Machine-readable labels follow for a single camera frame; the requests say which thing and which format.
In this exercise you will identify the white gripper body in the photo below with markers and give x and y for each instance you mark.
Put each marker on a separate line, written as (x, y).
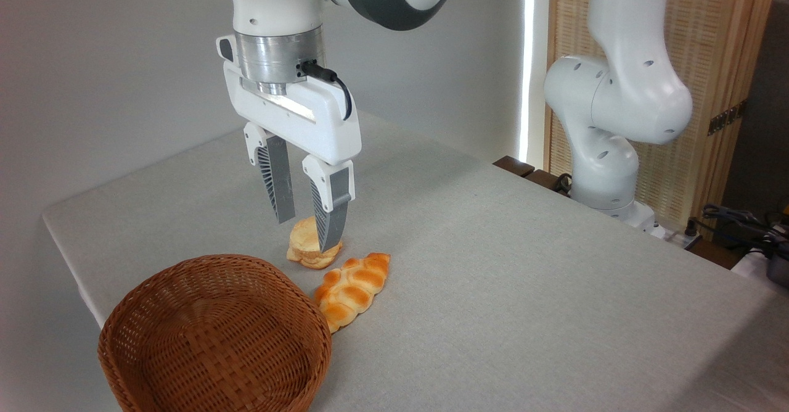
(296, 119)

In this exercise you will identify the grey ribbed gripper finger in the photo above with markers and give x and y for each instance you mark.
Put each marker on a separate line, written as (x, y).
(278, 184)
(333, 208)

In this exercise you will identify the round bread roll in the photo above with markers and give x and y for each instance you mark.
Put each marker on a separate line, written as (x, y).
(302, 245)

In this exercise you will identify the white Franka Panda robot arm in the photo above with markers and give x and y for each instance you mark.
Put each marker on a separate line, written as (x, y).
(616, 103)

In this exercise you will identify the braided golden bread loaf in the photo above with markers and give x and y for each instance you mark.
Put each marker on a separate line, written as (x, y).
(351, 288)

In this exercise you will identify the brown wicker basket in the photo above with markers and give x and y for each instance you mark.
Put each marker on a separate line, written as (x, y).
(216, 338)

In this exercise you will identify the grey tablecloth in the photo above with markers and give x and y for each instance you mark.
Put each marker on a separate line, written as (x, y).
(524, 307)

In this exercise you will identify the metal hinge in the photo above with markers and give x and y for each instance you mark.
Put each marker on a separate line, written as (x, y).
(727, 118)

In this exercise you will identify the wooden bamboo screen panel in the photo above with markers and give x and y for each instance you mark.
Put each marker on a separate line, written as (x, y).
(715, 48)

